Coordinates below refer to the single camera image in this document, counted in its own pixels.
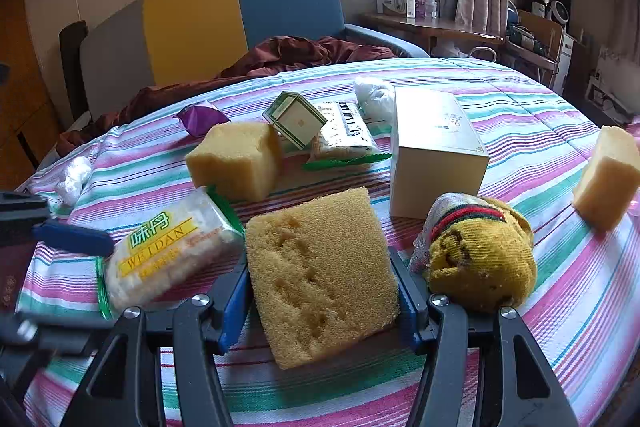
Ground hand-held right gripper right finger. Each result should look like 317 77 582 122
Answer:
387 247 581 427

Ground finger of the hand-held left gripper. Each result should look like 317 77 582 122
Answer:
0 192 115 256
0 311 117 358

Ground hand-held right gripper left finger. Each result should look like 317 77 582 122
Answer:
65 252 251 427

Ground green label cracker packet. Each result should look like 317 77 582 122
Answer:
95 187 247 320

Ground large square yellow sponge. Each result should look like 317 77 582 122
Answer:
244 187 401 370

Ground purple snack wrapper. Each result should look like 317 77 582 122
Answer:
172 101 231 138

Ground dark striped cracker packet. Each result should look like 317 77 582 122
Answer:
302 102 393 172

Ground small green white box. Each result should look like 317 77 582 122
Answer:
262 91 328 151

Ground white crumpled plastic wad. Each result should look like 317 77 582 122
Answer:
353 77 397 124
55 157 93 204

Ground wooden wardrobe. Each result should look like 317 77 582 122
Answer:
0 0 66 188

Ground yellow sponge cube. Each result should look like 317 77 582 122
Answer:
185 122 283 202

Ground tall cream carton box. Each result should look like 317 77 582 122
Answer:
389 86 490 220

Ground striped pink green blanket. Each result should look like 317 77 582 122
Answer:
15 57 640 427

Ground yellow wedge sponge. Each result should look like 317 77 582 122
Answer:
572 125 640 232

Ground grey yellow blue armchair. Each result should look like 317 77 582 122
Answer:
80 0 431 108

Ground maroon cloth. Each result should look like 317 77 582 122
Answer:
57 36 398 158

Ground wooden desk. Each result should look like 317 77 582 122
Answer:
360 12 506 58

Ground wooden storage shelf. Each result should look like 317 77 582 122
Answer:
505 7 563 88

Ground white round appliance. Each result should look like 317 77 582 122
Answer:
545 0 572 28

